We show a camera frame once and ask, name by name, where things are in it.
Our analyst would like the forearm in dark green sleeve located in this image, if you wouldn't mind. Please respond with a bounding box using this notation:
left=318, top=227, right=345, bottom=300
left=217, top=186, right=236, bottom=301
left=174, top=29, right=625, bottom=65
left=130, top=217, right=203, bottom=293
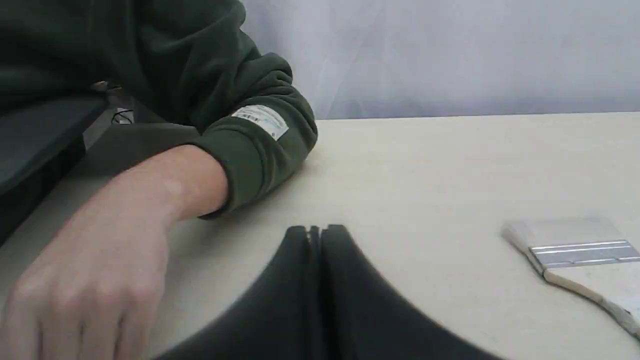
left=1, top=0, right=318, bottom=246

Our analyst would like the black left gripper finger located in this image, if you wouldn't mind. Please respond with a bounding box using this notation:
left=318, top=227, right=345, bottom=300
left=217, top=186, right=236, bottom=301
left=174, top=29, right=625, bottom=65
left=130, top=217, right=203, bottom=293
left=320, top=224, right=503, bottom=360
left=152, top=225, right=321, bottom=360

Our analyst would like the wide wooden paint brush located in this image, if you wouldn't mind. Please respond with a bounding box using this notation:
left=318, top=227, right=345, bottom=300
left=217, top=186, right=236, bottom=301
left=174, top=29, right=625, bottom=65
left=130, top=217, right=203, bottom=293
left=501, top=218, right=640, bottom=338

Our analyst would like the person's bare hand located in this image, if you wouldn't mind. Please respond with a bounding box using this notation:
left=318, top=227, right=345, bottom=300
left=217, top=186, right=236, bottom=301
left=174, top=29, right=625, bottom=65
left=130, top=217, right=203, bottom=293
left=0, top=197, right=173, bottom=360

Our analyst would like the dark grey side shelf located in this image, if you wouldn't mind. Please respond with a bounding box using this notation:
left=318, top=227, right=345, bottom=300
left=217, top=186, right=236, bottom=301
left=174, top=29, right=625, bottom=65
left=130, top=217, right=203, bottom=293
left=1, top=93, right=109, bottom=243

